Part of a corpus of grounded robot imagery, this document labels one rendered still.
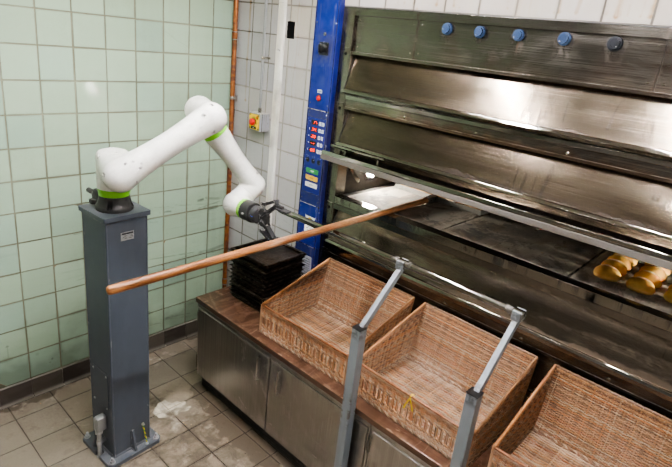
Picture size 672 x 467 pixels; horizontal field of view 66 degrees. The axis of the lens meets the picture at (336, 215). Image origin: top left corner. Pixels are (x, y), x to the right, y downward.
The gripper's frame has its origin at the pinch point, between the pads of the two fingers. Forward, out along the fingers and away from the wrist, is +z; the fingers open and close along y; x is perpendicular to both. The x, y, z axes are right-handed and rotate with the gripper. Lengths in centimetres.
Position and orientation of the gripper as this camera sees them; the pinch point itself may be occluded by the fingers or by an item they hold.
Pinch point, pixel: (285, 227)
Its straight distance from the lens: 218.8
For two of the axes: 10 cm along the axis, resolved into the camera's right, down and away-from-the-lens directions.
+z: 7.3, 3.0, -6.2
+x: -6.7, 1.7, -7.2
